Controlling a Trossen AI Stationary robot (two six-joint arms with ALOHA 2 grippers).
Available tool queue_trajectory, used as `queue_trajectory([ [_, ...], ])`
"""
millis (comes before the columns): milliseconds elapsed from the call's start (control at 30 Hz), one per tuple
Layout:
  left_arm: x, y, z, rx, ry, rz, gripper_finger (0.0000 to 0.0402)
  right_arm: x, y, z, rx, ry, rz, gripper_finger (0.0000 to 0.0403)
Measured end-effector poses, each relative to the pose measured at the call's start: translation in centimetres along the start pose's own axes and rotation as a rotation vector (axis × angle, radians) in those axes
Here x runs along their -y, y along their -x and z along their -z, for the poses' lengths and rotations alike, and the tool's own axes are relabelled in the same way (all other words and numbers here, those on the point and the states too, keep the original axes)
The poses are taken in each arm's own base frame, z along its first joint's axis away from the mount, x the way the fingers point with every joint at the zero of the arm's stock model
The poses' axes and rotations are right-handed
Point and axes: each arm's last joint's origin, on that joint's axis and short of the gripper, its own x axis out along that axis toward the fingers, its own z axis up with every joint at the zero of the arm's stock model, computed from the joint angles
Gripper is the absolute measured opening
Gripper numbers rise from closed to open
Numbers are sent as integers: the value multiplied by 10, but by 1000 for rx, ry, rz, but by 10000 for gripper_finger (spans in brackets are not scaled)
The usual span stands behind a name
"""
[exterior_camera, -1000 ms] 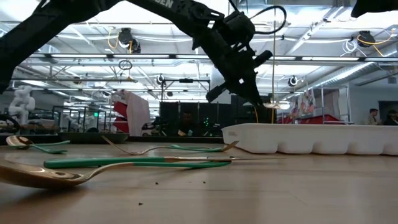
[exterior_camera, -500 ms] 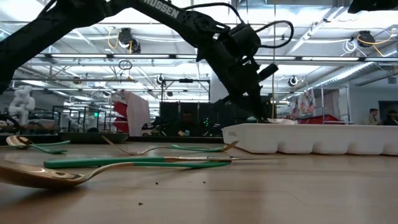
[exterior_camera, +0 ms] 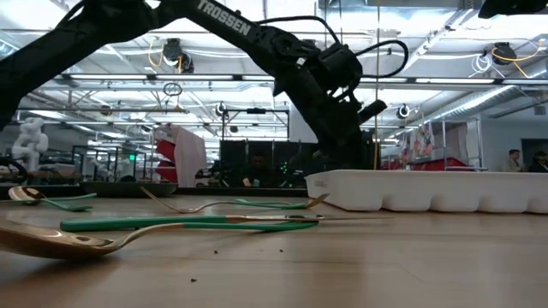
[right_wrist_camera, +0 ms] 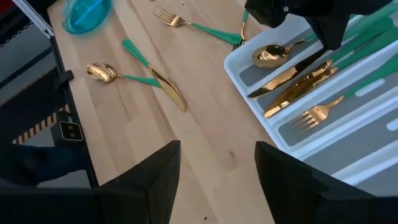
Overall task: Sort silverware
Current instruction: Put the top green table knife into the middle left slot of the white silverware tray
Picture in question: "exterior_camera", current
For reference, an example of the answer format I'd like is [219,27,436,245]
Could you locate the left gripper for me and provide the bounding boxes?
[277,50,370,171]

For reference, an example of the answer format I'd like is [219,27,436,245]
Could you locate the white cutlery tray organizer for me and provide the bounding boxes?
[304,169,548,215]

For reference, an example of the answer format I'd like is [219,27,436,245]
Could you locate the gold knife green handle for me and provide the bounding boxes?
[59,215,389,234]

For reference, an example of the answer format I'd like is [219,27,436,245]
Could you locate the gold spoon green handle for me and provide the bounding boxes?
[7,186,94,214]
[0,221,320,261]

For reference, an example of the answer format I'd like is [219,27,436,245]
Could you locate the colourful poster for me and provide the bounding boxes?
[402,122,434,160]

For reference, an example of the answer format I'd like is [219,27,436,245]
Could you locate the red table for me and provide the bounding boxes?
[380,157,468,172]

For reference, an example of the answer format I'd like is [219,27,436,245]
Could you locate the black partition panels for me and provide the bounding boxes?
[219,139,319,188]

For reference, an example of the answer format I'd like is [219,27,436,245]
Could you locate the white cloth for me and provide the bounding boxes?
[170,123,210,188]

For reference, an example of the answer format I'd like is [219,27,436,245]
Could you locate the red bin rack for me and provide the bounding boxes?
[154,139,177,184]

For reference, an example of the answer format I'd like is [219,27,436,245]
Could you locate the white humanoid robot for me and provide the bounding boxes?
[11,117,50,173]

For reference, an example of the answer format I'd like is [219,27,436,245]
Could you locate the black aluminium table frame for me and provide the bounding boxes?
[0,183,308,200]

